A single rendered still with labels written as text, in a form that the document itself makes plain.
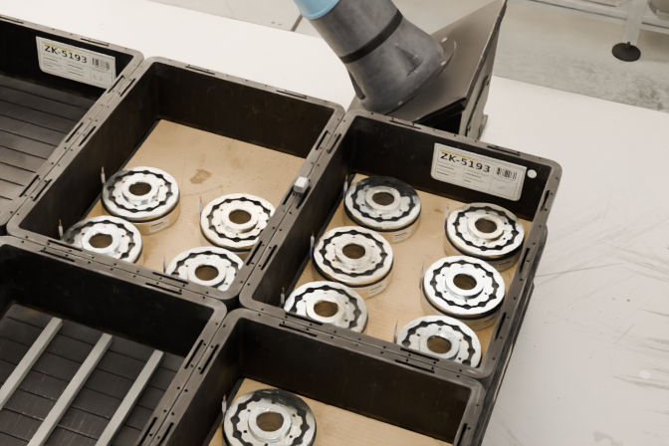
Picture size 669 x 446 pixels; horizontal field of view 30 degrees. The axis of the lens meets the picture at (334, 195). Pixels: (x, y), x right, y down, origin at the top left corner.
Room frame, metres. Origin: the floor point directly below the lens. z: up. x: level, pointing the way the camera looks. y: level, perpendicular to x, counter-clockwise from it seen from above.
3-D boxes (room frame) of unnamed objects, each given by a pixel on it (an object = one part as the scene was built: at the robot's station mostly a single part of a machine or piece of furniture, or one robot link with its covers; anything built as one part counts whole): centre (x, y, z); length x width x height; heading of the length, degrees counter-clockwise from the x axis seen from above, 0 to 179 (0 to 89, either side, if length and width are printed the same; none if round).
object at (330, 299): (1.03, 0.00, 0.86); 0.05 x 0.05 x 0.01
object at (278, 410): (0.86, 0.05, 0.86); 0.05 x 0.05 x 0.01
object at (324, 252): (1.14, -0.03, 0.86); 0.10 x 0.10 x 0.01
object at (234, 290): (1.20, 0.19, 0.92); 0.40 x 0.30 x 0.02; 163
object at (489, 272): (1.10, -0.17, 0.86); 0.10 x 0.10 x 0.01
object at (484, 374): (1.12, -0.10, 0.92); 0.40 x 0.30 x 0.02; 163
